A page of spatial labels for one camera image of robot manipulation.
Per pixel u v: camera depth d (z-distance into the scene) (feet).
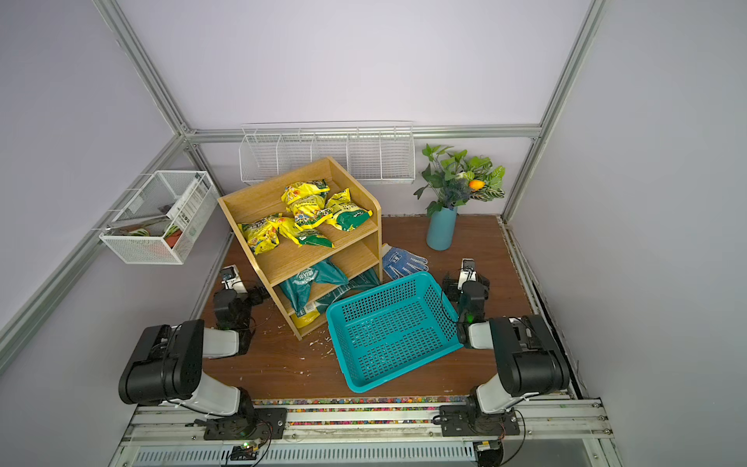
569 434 2.38
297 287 2.42
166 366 1.45
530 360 1.48
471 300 2.29
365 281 3.03
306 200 2.38
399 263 3.46
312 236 2.15
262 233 2.23
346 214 2.35
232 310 2.32
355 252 2.88
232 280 2.57
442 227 3.41
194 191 2.50
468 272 2.57
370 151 3.26
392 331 2.92
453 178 2.67
